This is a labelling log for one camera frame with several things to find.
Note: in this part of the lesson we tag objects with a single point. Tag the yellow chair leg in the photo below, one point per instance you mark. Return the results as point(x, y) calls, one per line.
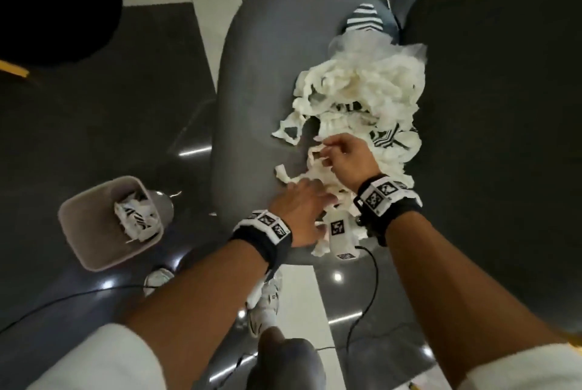
point(13, 68)

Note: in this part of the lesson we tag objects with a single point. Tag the white shirt sleeve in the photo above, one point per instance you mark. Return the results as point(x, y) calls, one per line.
point(100, 362)
point(527, 369)

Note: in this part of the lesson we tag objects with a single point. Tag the grey trouser leg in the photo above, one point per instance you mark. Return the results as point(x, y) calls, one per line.
point(288, 367)

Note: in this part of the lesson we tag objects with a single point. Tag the white torn paper strip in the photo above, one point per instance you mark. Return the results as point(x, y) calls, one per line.
point(318, 155)

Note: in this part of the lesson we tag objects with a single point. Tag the striped paper scrap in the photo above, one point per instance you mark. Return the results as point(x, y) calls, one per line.
point(386, 137)

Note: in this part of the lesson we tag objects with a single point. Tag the grey waste bin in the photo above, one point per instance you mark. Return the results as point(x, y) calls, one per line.
point(93, 226)

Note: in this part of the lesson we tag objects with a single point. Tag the black round chair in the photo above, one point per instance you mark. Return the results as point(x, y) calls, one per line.
point(50, 3)

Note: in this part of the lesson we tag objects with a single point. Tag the person's left hand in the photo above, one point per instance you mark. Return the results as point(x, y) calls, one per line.
point(295, 207)

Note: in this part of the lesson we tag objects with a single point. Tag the grey rounded ottoman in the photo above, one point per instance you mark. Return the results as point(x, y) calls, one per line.
point(259, 98)

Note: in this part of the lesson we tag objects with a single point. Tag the black marker wristband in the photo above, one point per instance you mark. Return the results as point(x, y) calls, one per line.
point(379, 203)
point(263, 232)

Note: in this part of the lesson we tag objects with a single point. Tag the striped black white cloth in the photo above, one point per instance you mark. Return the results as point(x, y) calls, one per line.
point(365, 19)

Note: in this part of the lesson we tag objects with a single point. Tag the person's left fingers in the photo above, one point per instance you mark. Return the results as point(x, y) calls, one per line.
point(323, 203)

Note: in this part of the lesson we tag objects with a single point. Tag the person's right forearm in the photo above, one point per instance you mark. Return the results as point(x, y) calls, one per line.
point(454, 294)

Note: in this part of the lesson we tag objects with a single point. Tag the person's right thumb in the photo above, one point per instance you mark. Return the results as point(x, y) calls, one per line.
point(335, 141)

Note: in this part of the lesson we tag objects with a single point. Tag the person's left forearm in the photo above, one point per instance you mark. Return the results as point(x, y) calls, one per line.
point(200, 308)

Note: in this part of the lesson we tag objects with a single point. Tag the white sneaker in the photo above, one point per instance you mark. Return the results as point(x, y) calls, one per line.
point(159, 278)
point(265, 308)

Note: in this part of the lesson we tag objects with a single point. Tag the black bean bag seat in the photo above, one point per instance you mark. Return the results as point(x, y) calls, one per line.
point(500, 107)

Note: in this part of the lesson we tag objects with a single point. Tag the crumpled paper scraps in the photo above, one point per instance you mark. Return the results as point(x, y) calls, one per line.
point(138, 219)

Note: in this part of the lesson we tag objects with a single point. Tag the person's right hand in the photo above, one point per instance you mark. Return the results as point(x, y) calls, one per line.
point(352, 162)

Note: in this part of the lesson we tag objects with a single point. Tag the pile of white paper shreds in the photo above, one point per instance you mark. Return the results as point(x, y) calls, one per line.
point(363, 85)

